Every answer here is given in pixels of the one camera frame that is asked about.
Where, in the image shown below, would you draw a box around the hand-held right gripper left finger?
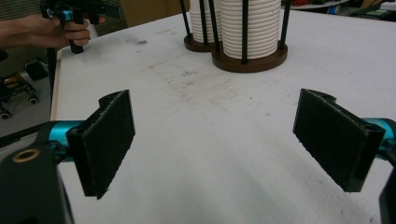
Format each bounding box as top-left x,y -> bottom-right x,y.
65,89 -> 136,200

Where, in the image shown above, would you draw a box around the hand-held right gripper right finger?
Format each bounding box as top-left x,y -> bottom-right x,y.
292,88 -> 387,193

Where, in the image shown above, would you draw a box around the wooden cup holder black rods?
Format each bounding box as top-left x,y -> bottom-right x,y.
207,0 -> 292,74
178,0 -> 222,53

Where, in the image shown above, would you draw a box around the stack of white paper cups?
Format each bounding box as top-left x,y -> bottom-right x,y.
189,0 -> 223,44
219,0 -> 282,60

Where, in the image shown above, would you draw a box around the brown cardboard panel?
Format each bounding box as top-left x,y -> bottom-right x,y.
120,0 -> 191,28

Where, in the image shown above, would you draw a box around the light wooden table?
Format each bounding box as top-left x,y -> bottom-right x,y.
49,49 -> 64,121

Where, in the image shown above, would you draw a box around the black rounded object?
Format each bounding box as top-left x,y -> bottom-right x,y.
24,59 -> 50,82

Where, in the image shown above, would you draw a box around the white foam board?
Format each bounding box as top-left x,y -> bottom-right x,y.
49,8 -> 396,224

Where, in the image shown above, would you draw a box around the black wheeled chair base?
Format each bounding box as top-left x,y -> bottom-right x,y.
0,71 -> 40,120

